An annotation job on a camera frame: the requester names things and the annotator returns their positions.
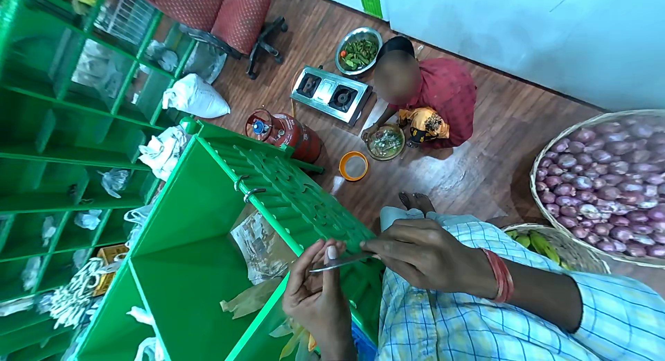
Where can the pile of green vegetables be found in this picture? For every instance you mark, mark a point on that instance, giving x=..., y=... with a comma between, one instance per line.
x=358, y=54

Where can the large wicker basket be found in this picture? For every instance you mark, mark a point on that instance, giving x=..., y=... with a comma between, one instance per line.
x=537, y=192

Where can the green wall sticker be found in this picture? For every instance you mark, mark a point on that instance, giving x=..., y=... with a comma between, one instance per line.
x=370, y=2

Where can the person's left forearm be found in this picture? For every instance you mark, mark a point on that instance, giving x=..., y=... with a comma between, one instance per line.
x=340, y=353

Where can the white full sack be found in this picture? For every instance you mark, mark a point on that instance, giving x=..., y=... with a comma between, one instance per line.
x=197, y=97

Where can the two-burner gas stove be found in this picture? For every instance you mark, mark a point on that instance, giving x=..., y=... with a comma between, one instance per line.
x=326, y=95

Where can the red gas cylinder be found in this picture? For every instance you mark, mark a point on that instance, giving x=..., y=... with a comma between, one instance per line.
x=296, y=135

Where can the person's right forearm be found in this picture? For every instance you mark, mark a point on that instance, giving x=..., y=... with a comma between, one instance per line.
x=545, y=303

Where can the yellow plastic crate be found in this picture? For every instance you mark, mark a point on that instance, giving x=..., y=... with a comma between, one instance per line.
x=108, y=270

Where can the orange round sieve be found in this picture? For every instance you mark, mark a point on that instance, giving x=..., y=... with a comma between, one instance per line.
x=354, y=166

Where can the large green shelf unit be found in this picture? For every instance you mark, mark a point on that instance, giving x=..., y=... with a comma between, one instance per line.
x=67, y=142

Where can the person's legs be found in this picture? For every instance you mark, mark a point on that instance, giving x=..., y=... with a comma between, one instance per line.
x=402, y=215

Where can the round steel bowl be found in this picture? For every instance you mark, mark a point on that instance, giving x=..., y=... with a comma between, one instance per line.
x=338, y=45

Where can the white crumpled plastic bag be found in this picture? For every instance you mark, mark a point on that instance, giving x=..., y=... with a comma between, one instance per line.
x=165, y=150

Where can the green metal rack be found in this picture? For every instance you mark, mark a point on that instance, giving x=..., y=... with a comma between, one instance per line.
x=176, y=215

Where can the round plate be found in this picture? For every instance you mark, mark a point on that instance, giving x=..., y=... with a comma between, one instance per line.
x=387, y=154

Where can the pile of chopped vegetables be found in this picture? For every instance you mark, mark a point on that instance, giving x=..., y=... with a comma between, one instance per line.
x=386, y=141

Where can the yellow and green leaves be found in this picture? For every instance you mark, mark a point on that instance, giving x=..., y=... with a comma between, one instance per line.
x=295, y=341

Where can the person's right fingers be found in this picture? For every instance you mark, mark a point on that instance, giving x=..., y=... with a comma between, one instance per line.
x=397, y=247

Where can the pile of red onions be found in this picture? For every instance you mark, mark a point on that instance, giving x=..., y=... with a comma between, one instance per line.
x=608, y=189

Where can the red office chair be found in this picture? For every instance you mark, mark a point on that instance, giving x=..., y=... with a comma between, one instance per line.
x=223, y=18

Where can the dry yellowish leaf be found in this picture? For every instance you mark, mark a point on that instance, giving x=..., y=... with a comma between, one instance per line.
x=249, y=298

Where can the thin silver metal blade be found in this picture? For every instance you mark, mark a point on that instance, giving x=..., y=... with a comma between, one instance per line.
x=343, y=261

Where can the person's left hand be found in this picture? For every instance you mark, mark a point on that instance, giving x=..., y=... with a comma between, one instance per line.
x=326, y=311

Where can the pile of green bananas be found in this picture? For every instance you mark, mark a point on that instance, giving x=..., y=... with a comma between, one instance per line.
x=540, y=244

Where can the person's left fingers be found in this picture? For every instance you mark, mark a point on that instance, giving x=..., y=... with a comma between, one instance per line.
x=301, y=271

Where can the person's right hand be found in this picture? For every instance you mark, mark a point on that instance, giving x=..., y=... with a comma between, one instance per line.
x=441, y=257

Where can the crumpled newspaper sheet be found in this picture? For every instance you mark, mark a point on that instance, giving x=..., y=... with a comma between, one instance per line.
x=260, y=249

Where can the small wicker basket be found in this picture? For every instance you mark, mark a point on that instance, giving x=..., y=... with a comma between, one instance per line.
x=576, y=246

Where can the curved metal hook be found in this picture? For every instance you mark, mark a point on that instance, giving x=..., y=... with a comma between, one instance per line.
x=237, y=184
x=249, y=195

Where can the person's left thumb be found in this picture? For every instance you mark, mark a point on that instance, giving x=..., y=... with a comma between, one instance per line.
x=331, y=275

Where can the person's body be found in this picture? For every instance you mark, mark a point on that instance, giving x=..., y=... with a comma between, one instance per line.
x=457, y=324

